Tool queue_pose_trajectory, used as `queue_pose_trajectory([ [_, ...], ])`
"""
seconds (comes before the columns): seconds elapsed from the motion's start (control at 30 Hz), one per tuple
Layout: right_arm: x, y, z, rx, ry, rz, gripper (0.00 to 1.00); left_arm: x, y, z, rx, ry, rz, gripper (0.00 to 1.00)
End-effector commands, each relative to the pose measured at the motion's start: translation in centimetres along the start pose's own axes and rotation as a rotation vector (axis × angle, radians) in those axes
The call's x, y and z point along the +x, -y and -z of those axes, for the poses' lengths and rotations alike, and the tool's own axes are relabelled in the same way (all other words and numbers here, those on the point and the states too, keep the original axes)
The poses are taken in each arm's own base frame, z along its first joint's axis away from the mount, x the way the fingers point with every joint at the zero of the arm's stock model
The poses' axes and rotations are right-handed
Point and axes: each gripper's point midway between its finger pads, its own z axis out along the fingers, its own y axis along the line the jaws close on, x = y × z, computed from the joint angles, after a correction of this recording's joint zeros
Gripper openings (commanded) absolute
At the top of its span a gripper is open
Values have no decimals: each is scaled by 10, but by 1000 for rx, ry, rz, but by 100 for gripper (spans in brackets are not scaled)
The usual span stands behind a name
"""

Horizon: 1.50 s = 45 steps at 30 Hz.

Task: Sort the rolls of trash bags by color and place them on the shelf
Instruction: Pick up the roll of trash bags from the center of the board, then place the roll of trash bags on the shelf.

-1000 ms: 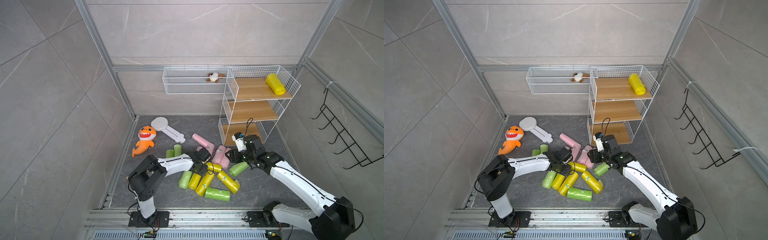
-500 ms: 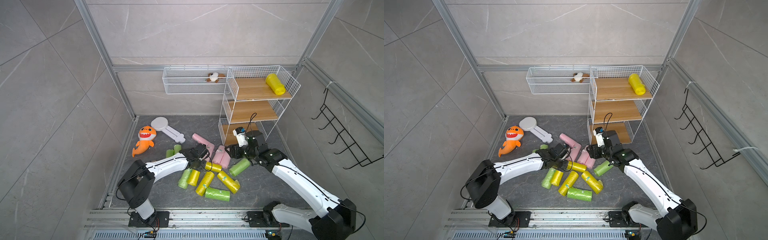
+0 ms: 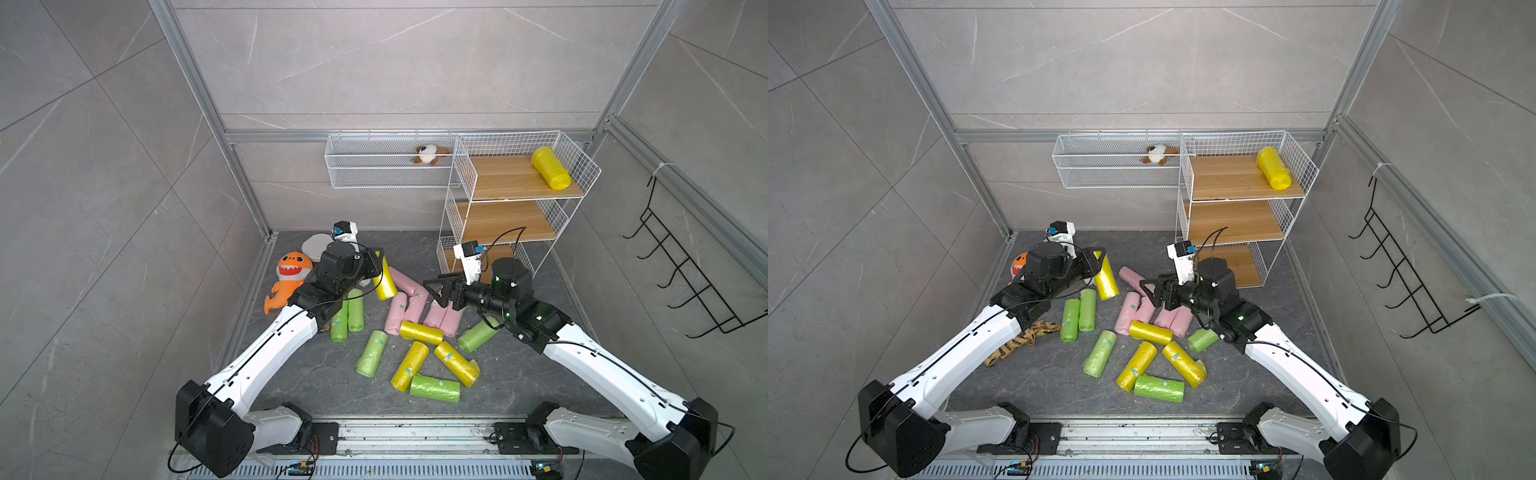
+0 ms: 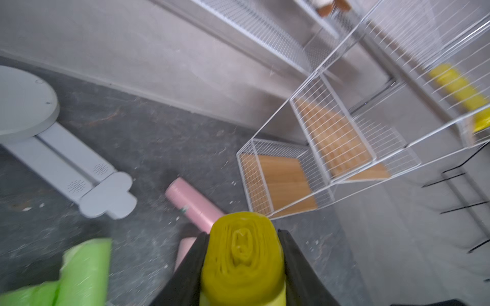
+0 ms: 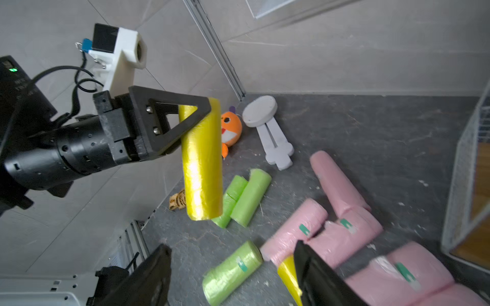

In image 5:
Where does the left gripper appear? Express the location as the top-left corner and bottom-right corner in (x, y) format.
(93, 85), (211, 164)

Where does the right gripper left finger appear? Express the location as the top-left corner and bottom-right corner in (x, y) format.
(86, 244), (172, 306)

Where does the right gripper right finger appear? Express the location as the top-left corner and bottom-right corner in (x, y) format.
(293, 240), (366, 305)

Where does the yellow roll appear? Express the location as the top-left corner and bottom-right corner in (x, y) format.
(278, 255), (302, 306)

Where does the yellow roll horizontal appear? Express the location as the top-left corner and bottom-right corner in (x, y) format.
(179, 96), (223, 221)

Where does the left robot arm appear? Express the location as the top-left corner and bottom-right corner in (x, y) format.
(1, 56), (211, 211)

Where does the pink roll leftmost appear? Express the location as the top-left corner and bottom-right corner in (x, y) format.
(260, 198), (328, 267)

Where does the tiger striped small toy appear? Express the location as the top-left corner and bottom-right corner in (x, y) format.
(168, 189), (186, 211)

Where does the green roll lower left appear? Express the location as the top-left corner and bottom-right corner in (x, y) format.
(202, 240), (264, 305)

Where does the green roll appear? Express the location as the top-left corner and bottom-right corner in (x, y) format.
(202, 240), (264, 305)
(212, 175), (248, 229)
(230, 168), (272, 228)

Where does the orange shark plush toy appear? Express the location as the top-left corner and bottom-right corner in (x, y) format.
(221, 106), (242, 159)

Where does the pink roll top angled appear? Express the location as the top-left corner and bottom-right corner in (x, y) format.
(310, 150), (371, 218)

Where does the green roll far left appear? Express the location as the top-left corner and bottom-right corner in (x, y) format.
(212, 175), (248, 229)

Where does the white folding stand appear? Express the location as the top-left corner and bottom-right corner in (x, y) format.
(242, 95), (294, 171)

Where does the pink roll rightmost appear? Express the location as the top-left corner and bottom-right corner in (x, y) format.
(414, 284), (488, 306)

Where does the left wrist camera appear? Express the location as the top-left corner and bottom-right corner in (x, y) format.
(81, 24), (148, 97)

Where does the white three-tier wire shelf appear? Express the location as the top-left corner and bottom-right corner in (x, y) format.
(441, 84), (489, 274)

